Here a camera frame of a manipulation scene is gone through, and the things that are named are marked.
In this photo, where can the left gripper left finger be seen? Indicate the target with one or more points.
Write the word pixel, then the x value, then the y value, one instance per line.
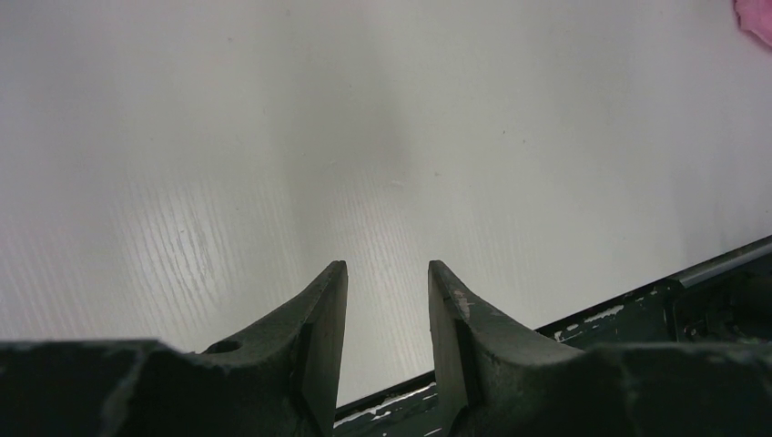
pixel 277 377

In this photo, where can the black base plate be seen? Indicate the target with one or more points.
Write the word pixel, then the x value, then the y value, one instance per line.
pixel 726 299

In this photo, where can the pink garment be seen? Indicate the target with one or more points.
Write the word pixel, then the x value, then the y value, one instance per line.
pixel 754 18

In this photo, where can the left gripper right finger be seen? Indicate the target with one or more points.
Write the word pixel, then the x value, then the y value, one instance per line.
pixel 496 377

